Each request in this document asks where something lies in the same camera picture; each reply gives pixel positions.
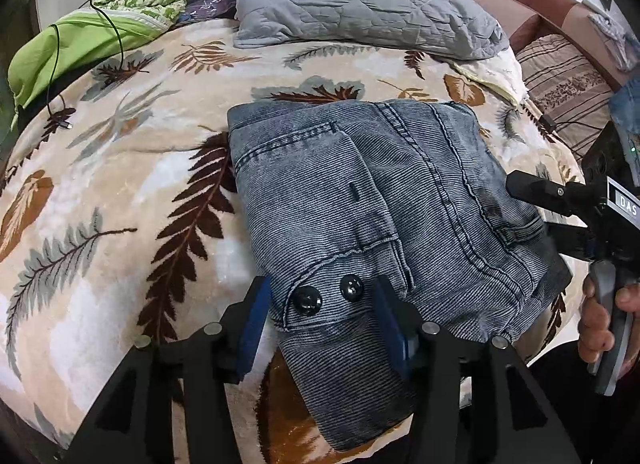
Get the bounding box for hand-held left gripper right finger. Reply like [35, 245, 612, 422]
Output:
[370, 275, 583, 464]

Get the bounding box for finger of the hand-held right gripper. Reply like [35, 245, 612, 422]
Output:
[542, 221, 596, 262]
[505, 169, 608, 217]

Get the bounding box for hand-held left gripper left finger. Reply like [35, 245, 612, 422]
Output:
[65, 274, 273, 464]

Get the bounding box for blue denim pants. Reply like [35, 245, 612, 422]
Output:
[226, 99, 573, 452]

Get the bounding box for person's right hand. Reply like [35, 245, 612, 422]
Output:
[577, 275, 640, 365]

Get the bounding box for striped brown cushion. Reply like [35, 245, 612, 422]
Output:
[515, 34, 616, 160]

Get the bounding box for blue denim cloth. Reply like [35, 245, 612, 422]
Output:
[607, 86, 640, 136]

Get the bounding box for cream cloth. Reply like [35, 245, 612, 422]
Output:
[452, 41, 528, 107]

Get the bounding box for light patterned cloth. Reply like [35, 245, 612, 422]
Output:
[587, 9, 638, 70]

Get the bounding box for leaf print blanket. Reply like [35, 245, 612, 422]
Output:
[0, 19, 586, 464]

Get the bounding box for purple plastic bag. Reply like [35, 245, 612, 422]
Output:
[182, 0, 241, 22]

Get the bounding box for green patterned quilt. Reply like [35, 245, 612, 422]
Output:
[7, 0, 248, 132]

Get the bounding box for black charger with cable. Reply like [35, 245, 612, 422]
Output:
[539, 113, 611, 134]

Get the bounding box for thin black cable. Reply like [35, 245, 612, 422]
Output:
[15, 0, 131, 131]

